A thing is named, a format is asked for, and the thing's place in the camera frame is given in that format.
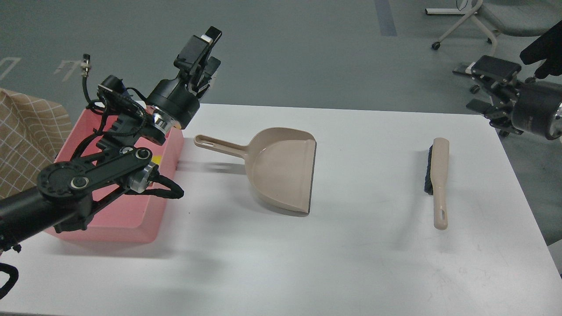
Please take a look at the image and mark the grey office chair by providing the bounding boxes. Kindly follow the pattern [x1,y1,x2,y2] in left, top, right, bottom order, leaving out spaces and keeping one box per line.
[431,0,562,56]

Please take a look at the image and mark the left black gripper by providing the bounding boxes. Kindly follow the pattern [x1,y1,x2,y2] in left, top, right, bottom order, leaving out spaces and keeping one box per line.
[147,26,223,129]

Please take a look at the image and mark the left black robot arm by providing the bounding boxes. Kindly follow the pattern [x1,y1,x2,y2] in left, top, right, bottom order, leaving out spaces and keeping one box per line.
[0,26,223,252]

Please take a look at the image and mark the beige plastic dustpan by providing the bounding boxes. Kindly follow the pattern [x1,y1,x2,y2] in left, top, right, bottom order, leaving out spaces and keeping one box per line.
[194,127,317,214]

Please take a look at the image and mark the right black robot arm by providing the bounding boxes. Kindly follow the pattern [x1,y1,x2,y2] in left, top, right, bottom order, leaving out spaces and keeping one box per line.
[452,55,562,140]

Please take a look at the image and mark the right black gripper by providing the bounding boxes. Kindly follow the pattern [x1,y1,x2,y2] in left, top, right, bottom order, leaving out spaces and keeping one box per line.
[452,55,562,140]

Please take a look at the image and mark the beige hand brush black bristles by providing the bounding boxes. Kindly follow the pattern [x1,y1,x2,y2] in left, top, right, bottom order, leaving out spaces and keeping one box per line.
[424,137,450,230]

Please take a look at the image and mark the person dark sleeve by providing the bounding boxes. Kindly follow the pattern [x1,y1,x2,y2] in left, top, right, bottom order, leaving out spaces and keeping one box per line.
[519,21,562,79]

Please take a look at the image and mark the beige checkered cloth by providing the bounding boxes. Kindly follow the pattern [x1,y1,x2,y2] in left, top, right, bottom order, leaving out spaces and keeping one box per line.
[0,88,73,199]

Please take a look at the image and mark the pink plastic bin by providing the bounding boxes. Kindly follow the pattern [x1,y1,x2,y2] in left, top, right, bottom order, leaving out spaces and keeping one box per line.
[45,110,184,243]

